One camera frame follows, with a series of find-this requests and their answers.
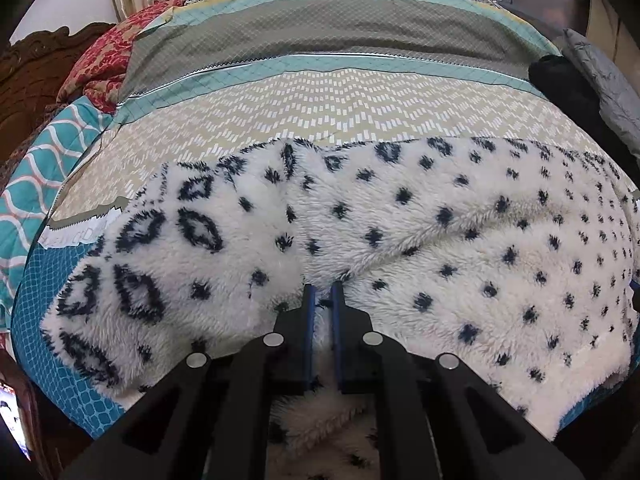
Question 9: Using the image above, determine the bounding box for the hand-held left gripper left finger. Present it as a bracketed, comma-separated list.
[62, 282, 317, 480]

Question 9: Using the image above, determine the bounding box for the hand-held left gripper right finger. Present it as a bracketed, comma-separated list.
[330, 280, 586, 480]

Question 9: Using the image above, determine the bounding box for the white black-spotted fleece garment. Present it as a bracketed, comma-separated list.
[40, 135, 640, 480]

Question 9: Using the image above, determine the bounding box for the teal and beige patchwork bedspread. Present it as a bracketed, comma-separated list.
[10, 0, 640, 441]

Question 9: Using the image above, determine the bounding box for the teal wave-patterned pillow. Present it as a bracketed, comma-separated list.
[0, 97, 116, 331]

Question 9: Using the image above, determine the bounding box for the phone with lit screen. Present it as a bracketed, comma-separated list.
[0, 380, 33, 461]

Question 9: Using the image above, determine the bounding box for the black cloth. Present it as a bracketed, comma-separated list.
[529, 55, 621, 136]

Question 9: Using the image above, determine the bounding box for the red floral pillow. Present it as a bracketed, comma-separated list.
[57, 0, 176, 113]

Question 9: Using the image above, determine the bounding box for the grey quilted jacket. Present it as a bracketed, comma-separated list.
[562, 27, 640, 191]

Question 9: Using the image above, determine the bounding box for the carved wooden headboard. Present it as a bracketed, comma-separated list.
[0, 22, 118, 166]

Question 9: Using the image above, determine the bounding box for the cardboard box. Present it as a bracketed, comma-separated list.
[585, 0, 640, 61]

